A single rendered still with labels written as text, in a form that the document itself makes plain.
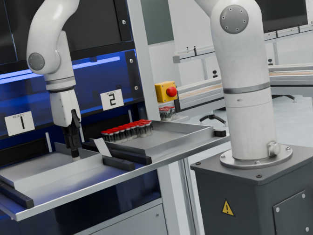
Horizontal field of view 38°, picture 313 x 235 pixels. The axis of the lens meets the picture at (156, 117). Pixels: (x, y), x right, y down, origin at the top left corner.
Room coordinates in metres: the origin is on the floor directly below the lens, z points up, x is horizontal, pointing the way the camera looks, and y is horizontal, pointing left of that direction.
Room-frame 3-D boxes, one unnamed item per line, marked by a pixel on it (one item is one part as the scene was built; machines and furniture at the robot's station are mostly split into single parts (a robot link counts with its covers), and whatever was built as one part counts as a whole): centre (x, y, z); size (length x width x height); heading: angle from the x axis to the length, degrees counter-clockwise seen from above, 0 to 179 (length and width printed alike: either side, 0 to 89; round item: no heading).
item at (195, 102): (2.05, -0.21, 0.92); 0.69 x 0.16 x 0.16; 124
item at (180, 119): (1.81, -0.04, 0.87); 0.14 x 0.13 x 0.02; 34
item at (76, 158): (1.29, 0.25, 0.92); 0.02 x 0.02 x 0.04
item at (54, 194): (1.38, 0.20, 0.87); 0.70 x 0.48 x 0.02; 124
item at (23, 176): (1.34, 0.38, 0.90); 0.34 x 0.26 x 0.04; 34
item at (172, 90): (1.73, -0.07, 0.99); 0.04 x 0.04 x 0.04; 34
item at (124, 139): (1.53, 0.10, 0.90); 0.18 x 0.02 x 0.05; 124
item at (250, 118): (1.16, -0.24, 0.95); 0.19 x 0.19 x 0.18
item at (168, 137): (1.44, 0.03, 0.90); 0.34 x 0.26 x 0.04; 34
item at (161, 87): (1.77, -0.05, 0.99); 0.08 x 0.07 x 0.07; 34
